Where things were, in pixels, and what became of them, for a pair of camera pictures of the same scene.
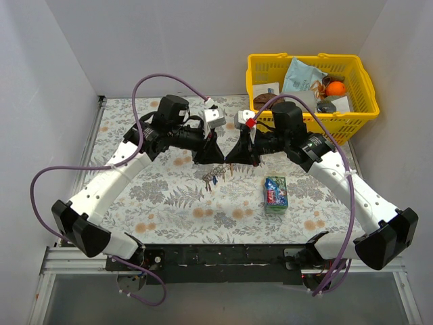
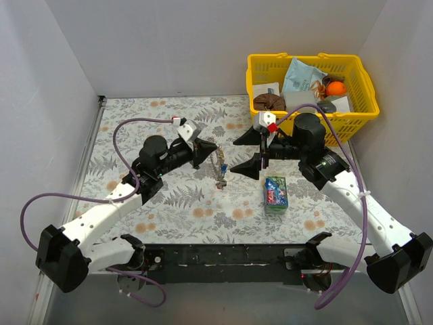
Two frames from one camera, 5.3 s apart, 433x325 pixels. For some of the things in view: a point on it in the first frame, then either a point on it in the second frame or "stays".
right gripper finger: x=242 y=154 → x=250 y=168
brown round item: x=260 y=100 stays
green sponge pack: x=276 y=195 stays
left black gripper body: x=204 y=147 → x=196 y=153
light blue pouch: x=300 y=76 stays
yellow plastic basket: x=263 y=68 stays
